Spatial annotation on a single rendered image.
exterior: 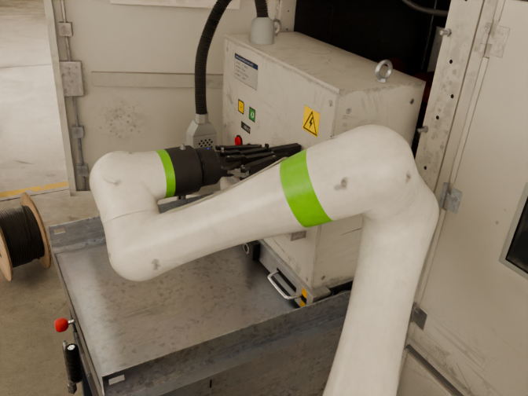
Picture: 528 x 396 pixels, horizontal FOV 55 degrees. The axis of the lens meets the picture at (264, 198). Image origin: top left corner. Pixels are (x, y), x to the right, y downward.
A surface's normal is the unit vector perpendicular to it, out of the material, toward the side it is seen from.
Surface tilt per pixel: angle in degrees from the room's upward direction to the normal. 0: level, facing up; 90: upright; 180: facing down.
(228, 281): 0
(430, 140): 90
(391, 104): 90
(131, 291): 0
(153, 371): 90
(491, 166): 90
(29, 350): 0
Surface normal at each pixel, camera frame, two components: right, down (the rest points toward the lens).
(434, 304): -0.87, 0.19
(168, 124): 0.15, 0.49
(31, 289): 0.07, -0.87
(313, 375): 0.49, 0.45
